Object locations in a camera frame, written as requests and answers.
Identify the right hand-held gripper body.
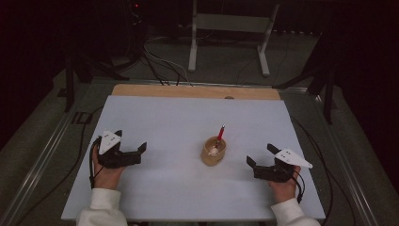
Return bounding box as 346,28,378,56
254,147,314,184

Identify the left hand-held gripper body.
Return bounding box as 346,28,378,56
97,129,143,170

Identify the round wooden cup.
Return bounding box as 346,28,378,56
200,136,228,167

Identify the red pen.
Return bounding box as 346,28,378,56
214,123,227,149

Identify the person's right hand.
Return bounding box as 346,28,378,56
267,166,302,204

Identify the person's left hand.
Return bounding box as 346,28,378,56
92,153,127,191

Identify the white table board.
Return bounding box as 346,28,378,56
60,94,327,222

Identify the wooden table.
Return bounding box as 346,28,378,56
111,83,282,101

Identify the black tripod stand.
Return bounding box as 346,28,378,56
62,46,130,113
272,31,338,125

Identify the dark equipment rack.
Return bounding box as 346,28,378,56
122,0,149,62

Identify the white metal stand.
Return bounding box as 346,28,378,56
187,0,281,78

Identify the left hand-held gripper black cable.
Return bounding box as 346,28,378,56
88,136,104,190

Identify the hand-held gripper black cable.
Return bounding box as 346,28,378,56
88,136,104,190
291,170,306,204

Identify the black floor cable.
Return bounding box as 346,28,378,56
141,51,182,87
13,106,104,226
290,116,335,226

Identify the black floor bracket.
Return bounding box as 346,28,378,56
71,110,94,125

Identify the right hand-held gripper black cable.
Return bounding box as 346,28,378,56
291,170,306,204

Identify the aluminium floor rail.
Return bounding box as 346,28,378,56
313,93,379,226
0,106,83,226

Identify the white floor cable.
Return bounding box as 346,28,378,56
143,45,190,84

